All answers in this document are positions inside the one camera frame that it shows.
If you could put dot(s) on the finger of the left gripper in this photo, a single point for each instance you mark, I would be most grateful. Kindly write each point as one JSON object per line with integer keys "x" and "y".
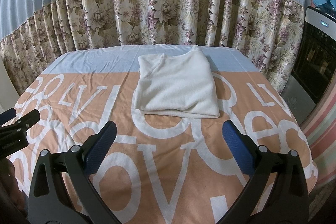
{"x": 28, "y": 120}
{"x": 7, "y": 116}

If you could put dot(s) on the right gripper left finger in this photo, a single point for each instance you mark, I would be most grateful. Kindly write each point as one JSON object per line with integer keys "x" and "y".
{"x": 49, "y": 201}

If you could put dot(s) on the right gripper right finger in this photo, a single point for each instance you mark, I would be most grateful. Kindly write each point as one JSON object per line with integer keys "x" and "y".
{"x": 288, "y": 201}

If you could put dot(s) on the white knit sweater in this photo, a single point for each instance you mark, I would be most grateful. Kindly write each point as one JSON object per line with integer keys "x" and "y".
{"x": 180, "y": 86}

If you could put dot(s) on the orange white lettered bedsheet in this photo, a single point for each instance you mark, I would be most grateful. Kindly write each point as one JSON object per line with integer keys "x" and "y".
{"x": 160, "y": 169}

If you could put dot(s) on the striped pink cloth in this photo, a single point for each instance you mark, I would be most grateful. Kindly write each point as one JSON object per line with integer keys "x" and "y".
{"x": 319, "y": 128}

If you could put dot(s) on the floral and blue curtain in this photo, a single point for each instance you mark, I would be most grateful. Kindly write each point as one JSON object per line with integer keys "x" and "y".
{"x": 36, "y": 32}

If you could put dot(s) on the black glass-front appliance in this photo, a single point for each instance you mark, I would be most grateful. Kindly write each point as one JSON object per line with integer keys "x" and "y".
{"x": 314, "y": 66}

